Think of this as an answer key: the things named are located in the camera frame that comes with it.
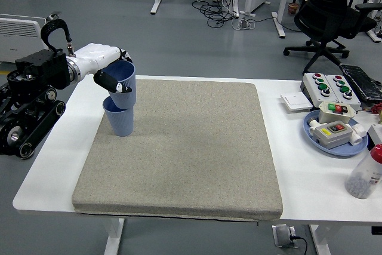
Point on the blue ribbed plastic cup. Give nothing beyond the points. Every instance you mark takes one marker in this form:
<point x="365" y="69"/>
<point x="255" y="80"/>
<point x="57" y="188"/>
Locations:
<point x="120" y="123"/>
<point x="126" y="99"/>

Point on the grey push-button control box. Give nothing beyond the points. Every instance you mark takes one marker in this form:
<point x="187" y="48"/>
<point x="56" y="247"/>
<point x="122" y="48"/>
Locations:
<point x="309" y="87"/>
<point x="355" y="98"/>

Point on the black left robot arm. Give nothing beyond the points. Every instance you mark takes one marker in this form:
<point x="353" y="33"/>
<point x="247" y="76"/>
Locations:
<point x="38" y="67"/>

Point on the grey switch box yellow label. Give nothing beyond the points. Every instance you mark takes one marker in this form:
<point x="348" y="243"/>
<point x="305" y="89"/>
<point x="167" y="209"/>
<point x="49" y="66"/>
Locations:
<point x="331" y="137"/>

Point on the white power strip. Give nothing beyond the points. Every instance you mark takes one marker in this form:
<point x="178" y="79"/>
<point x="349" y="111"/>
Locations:
<point x="245" y="24"/>

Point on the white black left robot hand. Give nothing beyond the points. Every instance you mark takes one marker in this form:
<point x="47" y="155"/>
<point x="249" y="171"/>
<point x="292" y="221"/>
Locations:
<point x="95" y="56"/>

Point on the grey floor power socket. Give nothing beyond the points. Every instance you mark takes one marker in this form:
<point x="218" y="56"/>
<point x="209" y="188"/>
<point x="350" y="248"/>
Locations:
<point x="53" y="15"/>

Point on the grey-brown fabric mat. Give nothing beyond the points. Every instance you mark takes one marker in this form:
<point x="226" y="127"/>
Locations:
<point x="209" y="147"/>

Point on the cream switch box green red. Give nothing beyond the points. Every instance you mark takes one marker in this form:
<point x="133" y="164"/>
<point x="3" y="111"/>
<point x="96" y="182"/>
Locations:
<point x="328" y="116"/>

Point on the clear bottle with red cap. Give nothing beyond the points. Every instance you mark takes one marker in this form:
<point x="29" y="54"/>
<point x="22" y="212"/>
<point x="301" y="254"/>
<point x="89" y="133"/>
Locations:
<point x="364" y="174"/>

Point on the grey floor socket box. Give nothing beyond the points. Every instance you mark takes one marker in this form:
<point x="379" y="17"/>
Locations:
<point x="282" y="235"/>

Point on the blue plastic plate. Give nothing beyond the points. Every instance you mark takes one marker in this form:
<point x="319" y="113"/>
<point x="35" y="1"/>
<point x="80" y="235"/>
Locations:
<point x="343" y="150"/>

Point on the white table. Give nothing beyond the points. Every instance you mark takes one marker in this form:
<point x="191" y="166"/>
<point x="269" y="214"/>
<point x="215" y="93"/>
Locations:
<point x="298" y="183"/>

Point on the black wrapped keyboard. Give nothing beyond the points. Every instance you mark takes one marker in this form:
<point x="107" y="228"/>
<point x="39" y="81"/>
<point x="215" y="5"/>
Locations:
<point x="364" y="81"/>

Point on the white box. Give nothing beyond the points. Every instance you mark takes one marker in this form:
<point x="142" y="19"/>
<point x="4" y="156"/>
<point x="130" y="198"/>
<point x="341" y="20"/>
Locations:
<point x="376" y="135"/>

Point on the small brown can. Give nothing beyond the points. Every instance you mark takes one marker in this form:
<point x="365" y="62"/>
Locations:
<point x="292" y="8"/>

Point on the white pipe fitting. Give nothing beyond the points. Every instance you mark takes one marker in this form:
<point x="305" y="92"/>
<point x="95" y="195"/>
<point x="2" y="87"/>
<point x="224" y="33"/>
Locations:
<point x="356" y="137"/>

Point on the white wall switch plate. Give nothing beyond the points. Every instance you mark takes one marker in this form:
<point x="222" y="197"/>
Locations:
<point x="295" y="101"/>

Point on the red yellow small item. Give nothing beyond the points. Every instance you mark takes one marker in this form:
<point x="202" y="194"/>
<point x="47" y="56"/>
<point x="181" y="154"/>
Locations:
<point x="376" y="109"/>

